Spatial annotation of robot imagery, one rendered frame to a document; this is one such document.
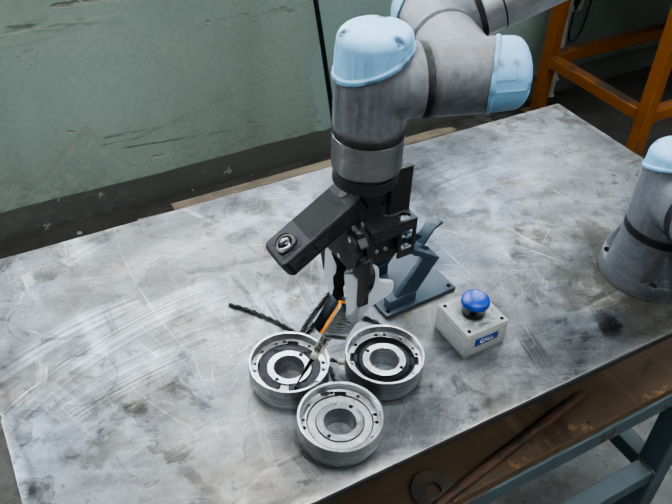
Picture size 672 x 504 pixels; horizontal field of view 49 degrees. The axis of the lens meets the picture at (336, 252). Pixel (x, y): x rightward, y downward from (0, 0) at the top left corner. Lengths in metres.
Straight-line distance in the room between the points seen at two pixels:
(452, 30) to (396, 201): 0.19
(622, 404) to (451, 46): 0.84
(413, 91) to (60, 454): 0.59
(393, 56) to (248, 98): 1.97
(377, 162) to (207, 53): 1.80
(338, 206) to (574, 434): 0.70
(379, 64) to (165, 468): 0.53
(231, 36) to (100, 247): 1.40
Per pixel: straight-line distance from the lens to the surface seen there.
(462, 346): 1.04
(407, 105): 0.72
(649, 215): 1.16
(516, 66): 0.75
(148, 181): 2.66
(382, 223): 0.81
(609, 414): 1.39
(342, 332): 0.92
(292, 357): 1.00
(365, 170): 0.75
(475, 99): 0.74
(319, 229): 0.78
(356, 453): 0.89
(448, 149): 1.47
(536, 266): 1.22
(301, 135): 2.82
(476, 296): 1.03
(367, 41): 0.69
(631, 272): 1.21
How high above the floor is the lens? 1.56
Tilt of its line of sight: 40 degrees down
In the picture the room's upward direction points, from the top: 2 degrees clockwise
